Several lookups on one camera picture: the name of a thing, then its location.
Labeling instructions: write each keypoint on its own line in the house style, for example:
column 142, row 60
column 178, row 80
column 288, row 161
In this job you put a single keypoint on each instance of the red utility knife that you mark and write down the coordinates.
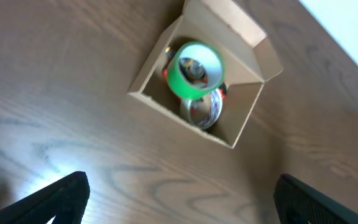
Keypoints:
column 223, row 90

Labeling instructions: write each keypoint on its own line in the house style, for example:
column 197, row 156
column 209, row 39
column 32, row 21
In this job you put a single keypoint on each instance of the open cardboard box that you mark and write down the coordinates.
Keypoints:
column 249, row 57

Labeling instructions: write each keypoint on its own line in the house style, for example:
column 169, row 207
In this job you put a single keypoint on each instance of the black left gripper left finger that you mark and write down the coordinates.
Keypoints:
column 63, row 201

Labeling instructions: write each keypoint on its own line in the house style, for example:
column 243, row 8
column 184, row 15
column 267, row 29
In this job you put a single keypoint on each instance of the black gold correction tape dispenser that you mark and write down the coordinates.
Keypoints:
column 190, row 68

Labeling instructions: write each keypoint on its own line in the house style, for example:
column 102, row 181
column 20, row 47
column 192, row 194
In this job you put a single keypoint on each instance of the green tape roll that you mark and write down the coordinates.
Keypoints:
column 209, row 58

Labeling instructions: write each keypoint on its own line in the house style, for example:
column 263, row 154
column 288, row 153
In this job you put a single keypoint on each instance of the red black stapler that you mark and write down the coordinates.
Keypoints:
column 164, row 72

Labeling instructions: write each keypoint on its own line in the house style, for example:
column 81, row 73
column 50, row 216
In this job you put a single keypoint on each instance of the white tape roll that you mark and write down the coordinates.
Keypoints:
column 203, row 112

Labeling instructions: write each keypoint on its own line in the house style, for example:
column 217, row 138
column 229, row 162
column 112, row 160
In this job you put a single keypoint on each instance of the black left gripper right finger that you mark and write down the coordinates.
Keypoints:
column 298, row 203

